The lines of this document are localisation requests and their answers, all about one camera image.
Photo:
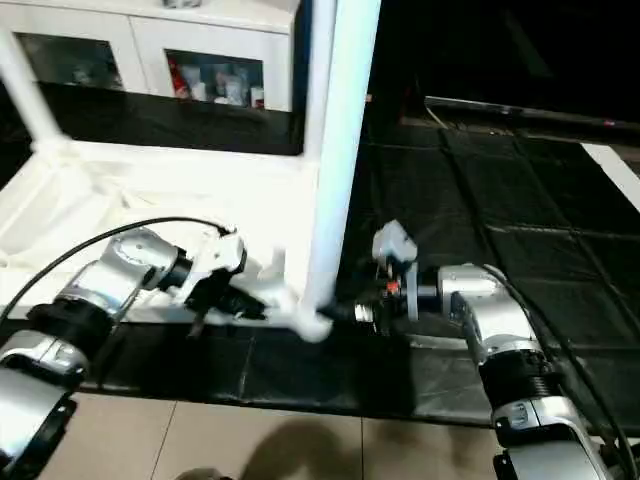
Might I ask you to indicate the white plastic table top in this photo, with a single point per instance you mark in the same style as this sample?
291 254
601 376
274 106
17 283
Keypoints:
130 200

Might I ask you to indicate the white plastic table leg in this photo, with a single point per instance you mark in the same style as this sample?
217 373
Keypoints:
30 90
340 140
317 80

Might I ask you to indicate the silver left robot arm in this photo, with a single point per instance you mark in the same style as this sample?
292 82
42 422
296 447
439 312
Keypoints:
80 310

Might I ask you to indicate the black mat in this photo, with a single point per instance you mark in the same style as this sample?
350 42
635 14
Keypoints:
520 230

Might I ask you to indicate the white glass-door cabinet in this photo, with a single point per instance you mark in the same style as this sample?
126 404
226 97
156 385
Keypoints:
150 50

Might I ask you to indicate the white flat strip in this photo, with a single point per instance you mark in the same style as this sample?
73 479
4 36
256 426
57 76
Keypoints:
615 170

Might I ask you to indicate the black cabinet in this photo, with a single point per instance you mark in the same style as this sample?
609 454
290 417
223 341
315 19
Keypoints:
480 45

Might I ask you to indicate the grey object on cabinet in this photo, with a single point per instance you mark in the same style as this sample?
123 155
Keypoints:
182 3

